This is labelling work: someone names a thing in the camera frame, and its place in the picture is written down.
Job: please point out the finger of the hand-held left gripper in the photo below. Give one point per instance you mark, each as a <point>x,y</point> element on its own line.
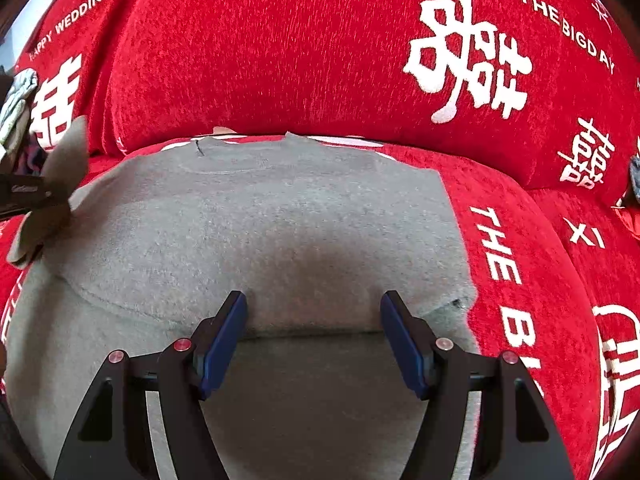
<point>56,191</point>

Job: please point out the grey blue crumpled cloth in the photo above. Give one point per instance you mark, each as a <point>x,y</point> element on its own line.
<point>635,175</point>

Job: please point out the grey fleece sweater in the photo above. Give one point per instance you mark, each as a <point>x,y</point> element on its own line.
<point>275,220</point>

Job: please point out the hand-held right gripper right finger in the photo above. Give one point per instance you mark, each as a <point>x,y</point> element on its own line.
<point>404,345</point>

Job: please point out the grey white patterned cloth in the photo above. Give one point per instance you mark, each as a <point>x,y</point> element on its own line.
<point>17,105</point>

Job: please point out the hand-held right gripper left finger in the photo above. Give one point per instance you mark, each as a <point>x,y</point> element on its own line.
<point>225,345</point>

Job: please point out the red printed sofa cover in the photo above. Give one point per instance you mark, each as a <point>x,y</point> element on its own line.
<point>275,50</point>

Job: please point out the red patterned packet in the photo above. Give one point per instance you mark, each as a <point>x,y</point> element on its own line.
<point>629,220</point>

